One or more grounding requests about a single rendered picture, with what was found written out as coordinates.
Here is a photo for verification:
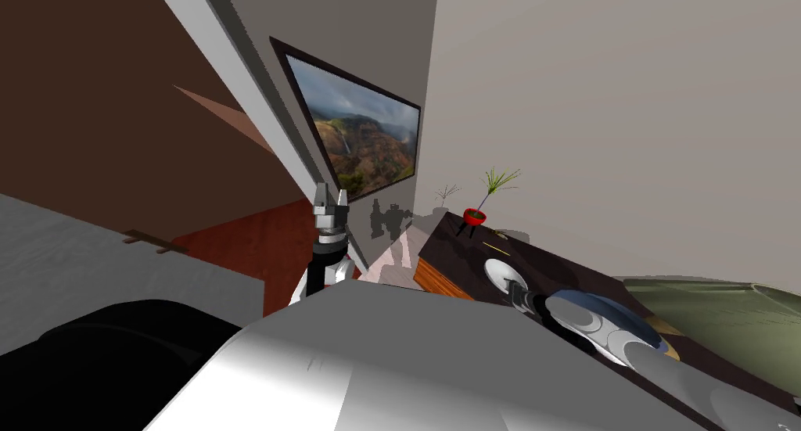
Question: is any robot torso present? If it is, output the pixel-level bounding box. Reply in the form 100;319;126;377
143;279;711;431

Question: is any white plate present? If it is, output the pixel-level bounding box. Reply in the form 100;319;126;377
484;258;530;295

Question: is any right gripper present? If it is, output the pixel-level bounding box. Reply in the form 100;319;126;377
504;279;533;313

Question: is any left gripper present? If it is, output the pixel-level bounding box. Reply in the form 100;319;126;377
312;181;350;234

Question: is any dark brown wooden table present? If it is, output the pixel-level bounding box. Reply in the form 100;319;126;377
414;210;801;415

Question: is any framed landscape picture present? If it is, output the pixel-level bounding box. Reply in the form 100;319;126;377
268;35;422;203

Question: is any red pot with green plant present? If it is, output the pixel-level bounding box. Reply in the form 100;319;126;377
455;166;523;239

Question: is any olive green sofa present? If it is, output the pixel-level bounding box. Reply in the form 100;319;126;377
621;277;801;383

